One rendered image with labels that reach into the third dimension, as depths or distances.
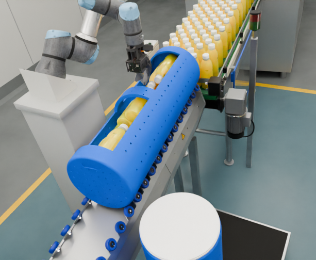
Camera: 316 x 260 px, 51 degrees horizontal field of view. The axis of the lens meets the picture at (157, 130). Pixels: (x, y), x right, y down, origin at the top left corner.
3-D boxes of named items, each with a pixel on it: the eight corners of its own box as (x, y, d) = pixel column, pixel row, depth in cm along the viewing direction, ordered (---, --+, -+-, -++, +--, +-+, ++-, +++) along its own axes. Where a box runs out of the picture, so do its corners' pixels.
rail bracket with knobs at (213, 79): (205, 97, 193) (204, 81, 187) (208, 90, 198) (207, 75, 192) (221, 98, 190) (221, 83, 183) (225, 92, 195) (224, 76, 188)
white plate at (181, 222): (237, 222, 110) (237, 224, 111) (180, 180, 128) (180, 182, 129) (177, 279, 98) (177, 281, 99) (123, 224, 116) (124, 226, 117)
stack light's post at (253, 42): (245, 166, 267) (250, 39, 198) (246, 163, 270) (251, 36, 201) (250, 167, 265) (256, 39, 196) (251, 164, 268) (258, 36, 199)
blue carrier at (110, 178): (79, 201, 139) (54, 151, 122) (156, 88, 199) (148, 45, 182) (139, 215, 128) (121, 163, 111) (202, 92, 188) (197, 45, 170)
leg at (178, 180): (176, 198, 252) (165, 136, 213) (178, 193, 256) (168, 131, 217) (183, 200, 250) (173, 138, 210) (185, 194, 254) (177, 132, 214)
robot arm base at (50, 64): (28, 70, 166) (32, 51, 165) (53, 77, 178) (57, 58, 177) (46, 74, 157) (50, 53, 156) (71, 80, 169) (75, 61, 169)
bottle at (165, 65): (171, 67, 182) (158, 86, 169) (163, 58, 179) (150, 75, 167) (180, 62, 177) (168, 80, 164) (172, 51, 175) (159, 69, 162)
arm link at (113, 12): (105, -7, 136) (114, 0, 128) (129, 3, 142) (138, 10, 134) (99, 12, 139) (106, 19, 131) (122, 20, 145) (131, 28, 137)
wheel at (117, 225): (112, 228, 123) (114, 228, 121) (117, 218, 126) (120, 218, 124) (120, 236, 124) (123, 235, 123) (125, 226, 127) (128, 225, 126)
